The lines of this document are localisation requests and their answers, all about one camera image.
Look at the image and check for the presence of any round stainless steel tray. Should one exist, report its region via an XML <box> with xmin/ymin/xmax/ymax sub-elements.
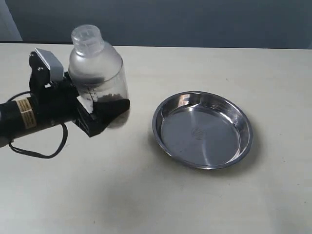
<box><xmin>152</xmin><ymin>91</ymin><xmax>254</xmax><ymax>170</ymax></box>

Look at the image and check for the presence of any clear plastic shaker bottle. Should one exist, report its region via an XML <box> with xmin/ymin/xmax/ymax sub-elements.
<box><xmin>68</xmin><ymin>24</ymin><xmax>129</xmax><ymax>114</ymax></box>

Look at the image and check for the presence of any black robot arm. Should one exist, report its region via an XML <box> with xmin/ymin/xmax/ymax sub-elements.
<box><xmin>0</xmin><ymin>48</ymin><xmax>130</xmax><ymax>146</ymax></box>

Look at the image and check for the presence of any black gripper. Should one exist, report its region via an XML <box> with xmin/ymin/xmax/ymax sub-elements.
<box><xmin>29</xmin><ymin>52</ymin><xmax>130</xmax><ymax>137</ymax></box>

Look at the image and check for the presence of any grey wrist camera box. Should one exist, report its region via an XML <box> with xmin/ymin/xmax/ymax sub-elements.
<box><xmin>35</xmin><ymin>48</ymin><xmax>64</xmax><ymax>82</ymax></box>

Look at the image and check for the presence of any black cable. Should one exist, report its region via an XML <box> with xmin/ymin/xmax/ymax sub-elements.
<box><xmin>8</xmin><ymin>91</ymin><xmax>69</xmax><ymax>159</ymax></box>

